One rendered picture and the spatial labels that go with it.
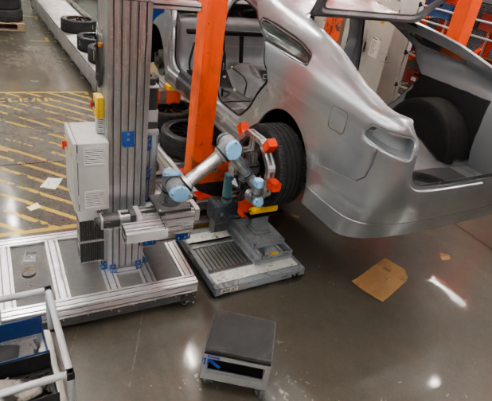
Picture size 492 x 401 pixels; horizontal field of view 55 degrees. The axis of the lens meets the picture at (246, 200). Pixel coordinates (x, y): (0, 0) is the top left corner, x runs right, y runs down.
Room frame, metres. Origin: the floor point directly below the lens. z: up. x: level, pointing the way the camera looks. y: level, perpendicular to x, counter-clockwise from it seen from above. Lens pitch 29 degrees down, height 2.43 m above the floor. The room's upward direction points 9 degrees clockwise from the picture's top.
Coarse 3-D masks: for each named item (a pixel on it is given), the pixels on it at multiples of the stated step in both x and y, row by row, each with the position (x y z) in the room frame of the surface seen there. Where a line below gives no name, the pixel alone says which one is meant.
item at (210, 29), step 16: (208, 0) 3.49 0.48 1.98; (224, 0) 3.56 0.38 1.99; (208, 16) 3.50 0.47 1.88; (224, 16) 3.57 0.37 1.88; (208, 32) 3.50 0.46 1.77; (224, 32) 3.57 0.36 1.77; (208, 48) 3.51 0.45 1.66; (208, 64) 3.52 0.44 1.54; (192, 80) 3.61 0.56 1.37; (208, 80) 3.53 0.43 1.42; (192, 96) 3.59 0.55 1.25; (208, 96) 3.53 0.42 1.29; (192, 112) 3.57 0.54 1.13; (208, 112) 3.54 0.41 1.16; (192, 128) 3.55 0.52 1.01; (208, 128) 3.55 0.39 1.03; (192, 144) 3.52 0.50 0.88; (208, 144) 3.56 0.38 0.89; (192, 160) 3.50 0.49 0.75
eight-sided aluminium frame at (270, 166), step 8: (240, 136) 3.49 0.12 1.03; (248, 136) 3.48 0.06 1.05; (256, 136) 3.32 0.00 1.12; (240, 144) 3.55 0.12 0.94; (264, 160) 3.17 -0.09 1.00; (272, 160) 3.18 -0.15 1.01; (272, 168) 3.14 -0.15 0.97; (264, 176) 3.14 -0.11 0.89; (272, 176) 3.14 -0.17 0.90; (264, 184) 3.14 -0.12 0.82; (264, 192) 3.12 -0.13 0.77; (248, 200) 3.27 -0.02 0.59
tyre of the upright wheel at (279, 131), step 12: (264, 132) 3.37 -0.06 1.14; (276, 132) 3.35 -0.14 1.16; (288, 132) 3.39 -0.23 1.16; (288, 144) 3.28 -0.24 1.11; (300, 144) 3.33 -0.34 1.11; (276, 156) 3.20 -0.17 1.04; (288, 156) 3.21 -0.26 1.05; (300, 156) 3.26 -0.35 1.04; (276, 168) 3.18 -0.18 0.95; (288, 168) 3.17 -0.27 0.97; (300, 168) 3.23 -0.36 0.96; (288, 180) 3.15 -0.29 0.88; (300, 180) 3.21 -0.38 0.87; (276, 192) 3.13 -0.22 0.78; (288, 192) 3.17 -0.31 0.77; (264, 204) 3.23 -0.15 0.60; (276, 204) 3.27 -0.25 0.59
